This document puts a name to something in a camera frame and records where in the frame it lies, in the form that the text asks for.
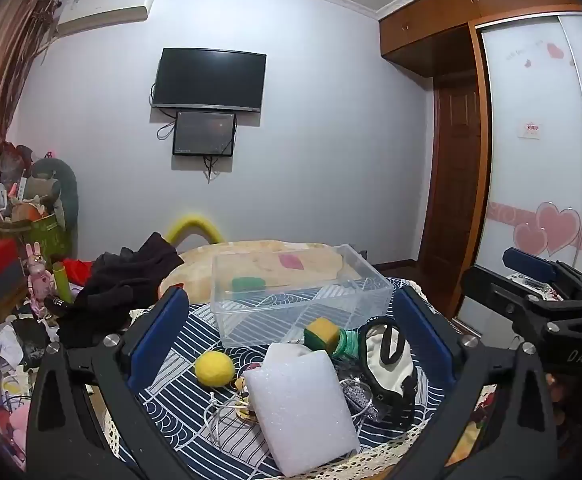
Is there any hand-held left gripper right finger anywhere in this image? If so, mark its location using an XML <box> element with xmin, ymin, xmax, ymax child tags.
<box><xmin>385</xmin><ymin>285</ymin><xmax>560</xmax><ymax>480</ymax></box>

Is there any yellow felt ball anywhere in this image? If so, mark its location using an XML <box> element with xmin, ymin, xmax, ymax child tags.
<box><xmin>194</xmin><ymin>351</ymin><xmax>236</xmax><ymax>387</ymax></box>

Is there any white air conditioner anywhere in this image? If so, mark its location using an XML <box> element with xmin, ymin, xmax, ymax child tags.
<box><xmin>55</xmin><ymin>0</ymin><xmax>158</xmax><ymax>37</ymax></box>

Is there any small black wall monitor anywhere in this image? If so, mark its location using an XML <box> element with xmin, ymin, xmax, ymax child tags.
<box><xmin>172</xmin><ymin>110</ymin><xmax>237</xmax><ymax>157</ymax></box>

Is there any clear plastic storage box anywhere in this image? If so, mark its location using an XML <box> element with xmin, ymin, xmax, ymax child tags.
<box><xmin>211</xmin><ymin>244</ymin><xmax>396</xmax><ymax>350</ymax></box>

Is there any pink bunny toy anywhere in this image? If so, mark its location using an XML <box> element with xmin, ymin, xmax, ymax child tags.
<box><xmin>24</xmin><ymin>242</ymin><xmax>56</xmax><ymax>311</ymax></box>

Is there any white foam block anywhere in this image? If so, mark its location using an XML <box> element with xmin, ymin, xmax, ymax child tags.
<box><xmin>242</xmin><ymin>344</ymin><xmax>362</xmax><ymax>478</ymax></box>

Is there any black television cable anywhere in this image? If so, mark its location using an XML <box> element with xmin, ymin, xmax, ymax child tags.
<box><xmin>149</xmin><ymin>82</ymin><xmax>178</xmax><ymax>142</ymax></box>

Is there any beige blanket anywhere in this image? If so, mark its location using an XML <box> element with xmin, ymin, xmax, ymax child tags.
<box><xmin>158</xmin><ymin>239</ymin><xmax>372</xmax><ymax>306</ymax></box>

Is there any wooden overhead cabinet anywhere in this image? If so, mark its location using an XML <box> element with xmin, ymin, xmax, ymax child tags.
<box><xmin>378</xmin><ymin>0</ymin><xmax>582</xmax><ymax>79</ymax></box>

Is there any black clothes pile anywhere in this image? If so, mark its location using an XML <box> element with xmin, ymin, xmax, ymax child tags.
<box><xmin>58</xmin><ymin>232</ymin><xmax>186</xmax><ymax>351</ymax></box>

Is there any green cardboard box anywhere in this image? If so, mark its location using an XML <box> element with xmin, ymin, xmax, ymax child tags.
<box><xmin>0</xmin><ymin>212</ymin><xmax>72</xmax><ymax>262</ymax></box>

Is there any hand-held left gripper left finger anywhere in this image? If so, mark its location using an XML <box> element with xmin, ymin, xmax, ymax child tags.
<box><xmin>25</xmin><ymin>286</ymin><xmax>192</xmax><ymax>480</ymax></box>

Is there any yellow and green sponge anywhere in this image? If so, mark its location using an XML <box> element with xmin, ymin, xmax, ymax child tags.
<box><xmin>304</xmin><ymin>317</ymin><xmax>342</xmax><ymax>352</ymax></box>

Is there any green cylinder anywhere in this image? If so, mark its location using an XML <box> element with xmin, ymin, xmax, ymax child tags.
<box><xmin>53</xmin><ymin>261</ymin><xmax>75</xmax><ymax>306</ymax></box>

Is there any green ribbed hair roller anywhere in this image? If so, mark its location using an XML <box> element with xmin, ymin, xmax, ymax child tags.
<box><xmin>332</xmin><ymin>329</ymin><xmax>368</xmax><ymax>361</ymax></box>

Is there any navy wave pattern tablecloth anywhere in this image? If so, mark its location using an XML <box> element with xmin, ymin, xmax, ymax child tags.
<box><xmin>130</xmin><ymin>275</ymin><xmax>466</xmax><ymax>480</ymax></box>

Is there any black wall television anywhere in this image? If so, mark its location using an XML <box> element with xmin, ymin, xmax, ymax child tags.
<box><xmin>151</xmin><ymin>47</ymin><xmax>267</xmax><ymax>113</ymax></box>

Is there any white heart print wardrobe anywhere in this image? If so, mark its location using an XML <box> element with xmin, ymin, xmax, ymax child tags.
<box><xmin>473</xmin><ymin>10</ymin><xmax>582</xmax><ymax>343</ymax></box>

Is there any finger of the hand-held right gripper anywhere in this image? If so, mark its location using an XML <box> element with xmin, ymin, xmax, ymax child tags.
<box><xmin>460</xmin><ymin>266</ymin><xmax>539</xmax><ymax>343</ymax></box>
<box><xmin>502</xmin><ymin>247</ymin><xmax>582</xmax><ymax>292</ymax></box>

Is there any grey plush toy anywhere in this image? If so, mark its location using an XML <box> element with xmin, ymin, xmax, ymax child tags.
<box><xmin>30</xmin><ymin>157</ymin><xmax>80</xmax><ymax>235</ymax></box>

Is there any yellow foam tube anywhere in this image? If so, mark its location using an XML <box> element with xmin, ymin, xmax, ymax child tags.
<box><xmin>164</xmin><ymin>213</ymin><xmax>228</xmax><ymax>250</ymax></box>

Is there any black and white bag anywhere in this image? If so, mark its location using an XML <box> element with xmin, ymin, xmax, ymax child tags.
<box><xmin>358</xmin><ymin>320</ymin><xmax>420</xmax><ymax>410</ymax></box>

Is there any brown wooden door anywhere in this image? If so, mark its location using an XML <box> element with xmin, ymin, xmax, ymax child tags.
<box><xmin>432</xmin><ymin>72</ymin><xmax>482</xmax><ymax>267</ymax></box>

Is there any white cable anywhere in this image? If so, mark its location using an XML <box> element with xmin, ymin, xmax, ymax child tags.
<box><xmin>205</xmin><ymin>391</ymin><xmax>254</xmax><ymax>447</ymax></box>

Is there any black glitter hair tie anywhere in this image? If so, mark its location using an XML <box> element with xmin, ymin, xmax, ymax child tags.
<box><xmin>340</xmin><ymin>379</ymin><xmax>378</xmax><ymax>418</ymax></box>

